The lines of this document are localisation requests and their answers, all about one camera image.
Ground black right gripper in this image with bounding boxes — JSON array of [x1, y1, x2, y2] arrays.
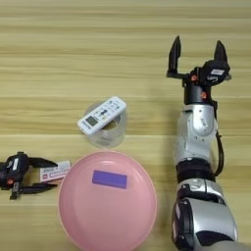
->
[[166, 34, 228, 110]]

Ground left gripper labelled black box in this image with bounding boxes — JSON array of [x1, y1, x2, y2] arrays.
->
[[4, 152, 30, 180]]

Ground white remote control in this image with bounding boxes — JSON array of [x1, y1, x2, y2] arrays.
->
[[76, 95, 127, 136]]

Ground clear adhesive tape roll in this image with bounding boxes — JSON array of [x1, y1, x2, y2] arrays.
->
[[83, 101, 128, 149]]

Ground right gripper labelled black box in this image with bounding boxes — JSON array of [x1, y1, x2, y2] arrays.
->
[[201, 59, 231, 87]]

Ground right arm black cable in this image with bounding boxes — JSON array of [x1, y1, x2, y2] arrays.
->
[[211, 107, 226, 178]]

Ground purple rectangular block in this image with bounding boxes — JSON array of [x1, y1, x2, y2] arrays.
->
[[91, 169, 128, 190]]

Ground pink round plate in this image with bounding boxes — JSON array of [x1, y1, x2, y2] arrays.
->
[[58, 149, 158, 251]]

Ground small pink white box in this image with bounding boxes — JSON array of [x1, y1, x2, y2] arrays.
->
[[39, 159, 72, 183]]

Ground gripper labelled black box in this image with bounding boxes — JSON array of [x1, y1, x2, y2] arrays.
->
[[201, 59, 231, 87], [4, 152, 30, 180]]

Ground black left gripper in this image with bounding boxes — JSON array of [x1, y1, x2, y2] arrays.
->
[[0, 157, 60, 201]]

